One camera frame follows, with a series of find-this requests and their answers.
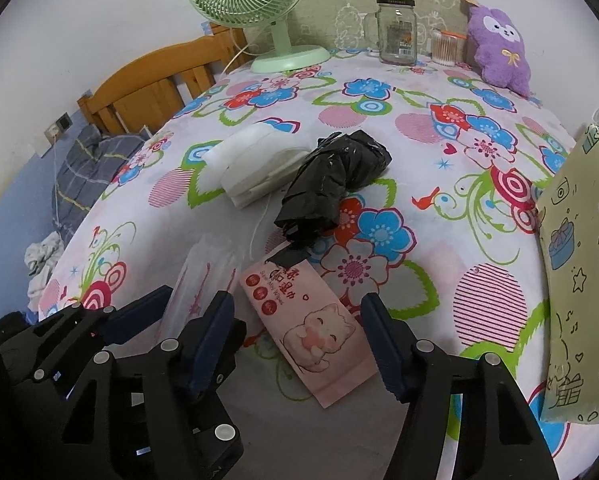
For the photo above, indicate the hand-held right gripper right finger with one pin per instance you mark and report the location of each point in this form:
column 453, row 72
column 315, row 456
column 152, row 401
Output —
column 382, row 350

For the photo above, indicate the glass jar with green lid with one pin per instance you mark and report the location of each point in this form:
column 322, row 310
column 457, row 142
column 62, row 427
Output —
column 397, row 35

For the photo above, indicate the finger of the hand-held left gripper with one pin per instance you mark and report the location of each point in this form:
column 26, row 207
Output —
column 139, row 310

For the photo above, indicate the pink wet wipes pack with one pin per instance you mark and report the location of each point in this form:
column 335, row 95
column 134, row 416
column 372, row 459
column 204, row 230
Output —
column 304, row 320

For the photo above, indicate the clear cotton swab box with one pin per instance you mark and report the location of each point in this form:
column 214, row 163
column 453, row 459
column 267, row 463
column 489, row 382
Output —
column 447, row 50

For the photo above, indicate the green patterned foam board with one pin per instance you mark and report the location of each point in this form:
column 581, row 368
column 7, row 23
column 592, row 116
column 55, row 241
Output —
column 339, row 0

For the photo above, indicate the white crumpled clothing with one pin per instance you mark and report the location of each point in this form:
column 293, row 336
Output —
column 41, row 260

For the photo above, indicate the floral tablecloth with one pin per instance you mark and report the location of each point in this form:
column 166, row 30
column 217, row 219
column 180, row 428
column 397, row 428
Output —
column 429, row 210

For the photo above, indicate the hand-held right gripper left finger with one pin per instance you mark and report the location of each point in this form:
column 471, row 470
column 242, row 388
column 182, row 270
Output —
column 212, row 340

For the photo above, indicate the wooden bed headboard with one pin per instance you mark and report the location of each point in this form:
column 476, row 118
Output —
column 144, row 80

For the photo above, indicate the black plastic bag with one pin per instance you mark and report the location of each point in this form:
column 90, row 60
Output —
column 329, row 180

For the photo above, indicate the purple plush toy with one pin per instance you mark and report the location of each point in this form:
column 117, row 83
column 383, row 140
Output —
column 499, row 55

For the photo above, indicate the grey plaid pillow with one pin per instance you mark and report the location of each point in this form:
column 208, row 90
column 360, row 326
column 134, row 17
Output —
column 84, row 170

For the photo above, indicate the white cloth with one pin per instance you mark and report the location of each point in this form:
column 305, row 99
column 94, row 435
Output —
column 239, row 145

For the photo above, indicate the clear plastic pack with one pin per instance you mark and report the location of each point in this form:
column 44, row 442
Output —
column 199, row 275

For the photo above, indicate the cream face mask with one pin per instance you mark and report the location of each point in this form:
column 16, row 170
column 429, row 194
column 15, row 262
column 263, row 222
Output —
column 267, row 175

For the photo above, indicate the wall socket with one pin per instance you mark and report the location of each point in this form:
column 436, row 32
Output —
column 59, row 125

